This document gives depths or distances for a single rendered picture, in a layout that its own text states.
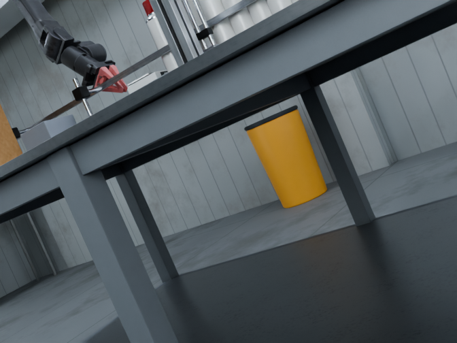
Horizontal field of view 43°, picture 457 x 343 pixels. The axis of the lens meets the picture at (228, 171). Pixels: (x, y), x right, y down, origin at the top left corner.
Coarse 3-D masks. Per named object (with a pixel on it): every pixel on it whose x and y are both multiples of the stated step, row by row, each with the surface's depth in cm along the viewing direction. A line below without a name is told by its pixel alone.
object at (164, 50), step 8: (248, 0) 123; (256, 0) 123; (232, 8) 125; (240, 8) 124; (216, 16) 128; (224, 16) 127; (208, 24) 129; (160, 48) 137; (168, 48) 136; (152, 56) 139; (136, 64) 142; (144, 64) 140; (120, 72) 145; (128, 72) 143; (112, 80) 146; (96, 88) 150; (104, 88) 149; (72, 104) 155; (56, 112) 159; (40, 120) 163
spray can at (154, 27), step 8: (144, 8) 140; (152, 8) 139; (152, 16) 138; (152, 24) 138; (152, 32) 139; (160, 32) 138; (160, 40) 138; (168, 56) 138; (168, 64) 139; (176, 64) 138; (168, 72) 140
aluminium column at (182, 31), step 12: (156, 0) 119; (168, 0) 118; (180, 0) 122; (156, 12) 120; (168, 12) 119; (180, 12) 120; (168, 24) 120; (180, 24) 119; (168, 36) 120; (180, 36) 119; (192, 36) 121; (180, 48) 121; (192, 48) 119; (180, 60) 120
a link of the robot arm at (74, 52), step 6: (66, 48) 155; (72, 48) 156; (78, 48) 160; (66, 54) 155; (72, 54) 154; (78, 54) 154; (84, 54) 156; (66, 60) 155; (72, 60) 154; (72, 66) 155
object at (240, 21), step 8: (224, 0) 128; (232, 0) 127; (240, 0) 128; (224, 8) 129; (232, 16) 128; (240, 16) 127; (248, 16) 128; (232, 24) 129; (240, 24) 128; (248, 24) 128; (240, 32) 128
